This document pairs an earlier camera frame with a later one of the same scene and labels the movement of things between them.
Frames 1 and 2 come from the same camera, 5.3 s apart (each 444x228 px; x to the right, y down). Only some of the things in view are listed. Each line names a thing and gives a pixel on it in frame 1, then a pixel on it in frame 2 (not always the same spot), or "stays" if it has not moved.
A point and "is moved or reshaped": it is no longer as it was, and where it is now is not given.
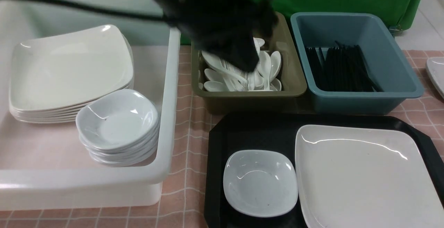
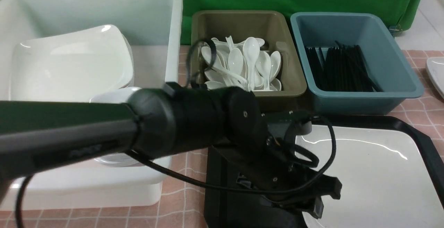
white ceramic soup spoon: x=263 y=67 is moved or reshaped
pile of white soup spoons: x=221 y=76 stays
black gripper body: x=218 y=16 → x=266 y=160
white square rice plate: x=352 y=177 stays
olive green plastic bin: x=292 y=99 stays
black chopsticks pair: x=351 y=73 stays
